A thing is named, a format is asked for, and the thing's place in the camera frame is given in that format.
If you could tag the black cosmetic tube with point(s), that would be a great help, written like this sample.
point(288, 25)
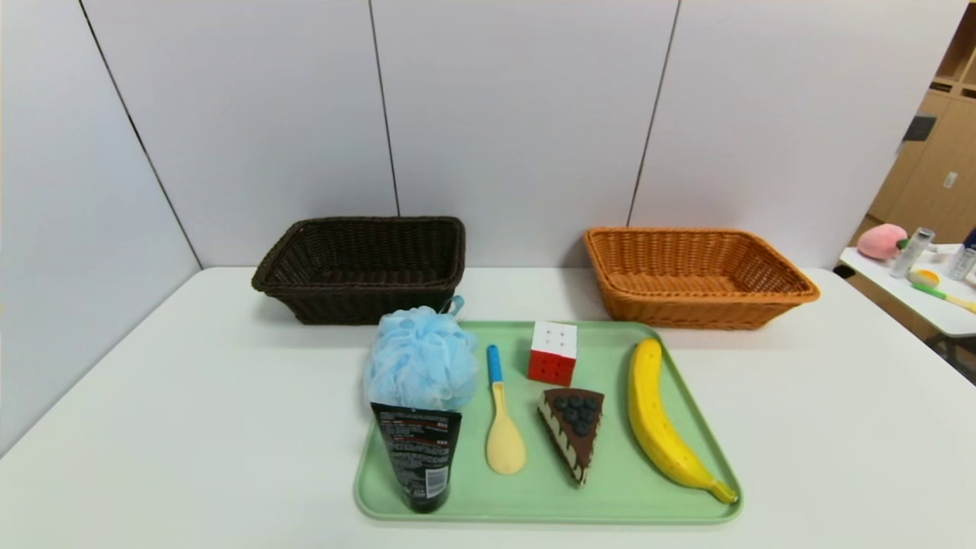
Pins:
point(415, 457)

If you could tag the chocolate blueberry cake slice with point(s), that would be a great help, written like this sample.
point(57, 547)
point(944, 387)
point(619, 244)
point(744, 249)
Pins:
point(577, 442)

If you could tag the white side table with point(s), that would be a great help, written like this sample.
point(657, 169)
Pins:
point(926, 309)

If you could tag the yellow banana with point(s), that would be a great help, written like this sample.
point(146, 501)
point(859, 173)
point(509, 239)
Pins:
point(656, 427)

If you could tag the clear bottle with grey cap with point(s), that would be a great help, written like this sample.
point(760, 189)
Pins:
point(911, 253)

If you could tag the light blue mesh loofah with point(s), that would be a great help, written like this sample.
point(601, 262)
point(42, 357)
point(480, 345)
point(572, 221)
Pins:
point(419, 358)

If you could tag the clear bottle with blue cap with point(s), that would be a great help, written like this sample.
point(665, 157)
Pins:
point(962, 263)

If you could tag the dark grey wall box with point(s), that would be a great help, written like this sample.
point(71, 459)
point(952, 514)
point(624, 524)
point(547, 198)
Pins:
point(920, 127)

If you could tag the orange wicker basket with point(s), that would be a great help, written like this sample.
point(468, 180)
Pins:
point(686, 313)

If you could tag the pink plush peach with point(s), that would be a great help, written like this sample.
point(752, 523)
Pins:
point(881, 242)

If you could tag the red white puzzle cube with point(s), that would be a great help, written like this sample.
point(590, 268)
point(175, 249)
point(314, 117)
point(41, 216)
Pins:
point(553, 367)

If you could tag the light green plastic tray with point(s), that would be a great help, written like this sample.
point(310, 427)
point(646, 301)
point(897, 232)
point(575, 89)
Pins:
point(610, 465)

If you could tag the dark brown wicker basket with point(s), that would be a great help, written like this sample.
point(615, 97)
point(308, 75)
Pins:
point(343, 301)

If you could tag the wooden cabinet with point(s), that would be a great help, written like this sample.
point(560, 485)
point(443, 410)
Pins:
point(938, 152)

